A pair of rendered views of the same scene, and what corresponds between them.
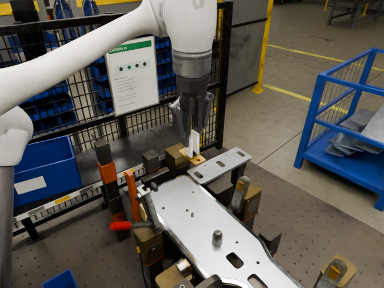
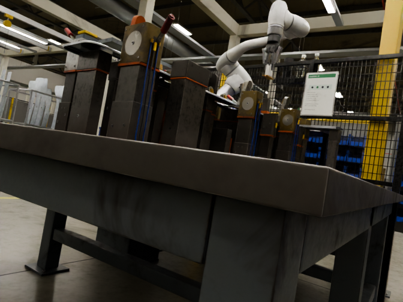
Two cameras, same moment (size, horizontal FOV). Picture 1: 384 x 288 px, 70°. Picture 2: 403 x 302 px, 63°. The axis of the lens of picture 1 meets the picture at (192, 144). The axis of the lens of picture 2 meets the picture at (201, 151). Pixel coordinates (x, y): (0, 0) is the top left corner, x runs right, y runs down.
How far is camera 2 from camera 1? 2.07 m
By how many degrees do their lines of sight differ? 81
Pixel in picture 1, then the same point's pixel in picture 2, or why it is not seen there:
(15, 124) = (241, 75)
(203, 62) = (271, 27)
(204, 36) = (271, 18)
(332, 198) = not seen: outside the picture
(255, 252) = not seen: hidden behind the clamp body
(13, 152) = (234, 82)
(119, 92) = (307, 100)
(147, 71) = (328, 91)
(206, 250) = not seen: hidden behind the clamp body
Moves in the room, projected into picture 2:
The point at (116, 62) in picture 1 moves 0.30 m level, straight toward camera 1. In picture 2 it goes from (310, 82) to (279, 71)
